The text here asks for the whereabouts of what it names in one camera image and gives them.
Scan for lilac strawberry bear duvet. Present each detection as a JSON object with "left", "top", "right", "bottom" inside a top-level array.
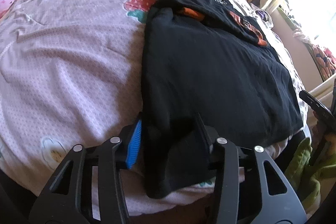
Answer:
[{"left": 0, "top": 0, "right": 312, "bottom": 217}]

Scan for patterned cloth on windowsill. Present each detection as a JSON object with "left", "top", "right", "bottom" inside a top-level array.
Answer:
[{"left": 277, "top": 3, "right": 336, "bottom": 81}]

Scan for purple cloth bundle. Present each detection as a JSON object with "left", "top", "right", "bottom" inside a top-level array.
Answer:
[{"left": 255, "top": 10, "right": 271, "bottom": 22}]

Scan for black sweater orange cuffs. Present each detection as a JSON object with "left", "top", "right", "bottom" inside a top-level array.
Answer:
[{"left": 141, "top": 0, "right": 303, "bottom": 199}]

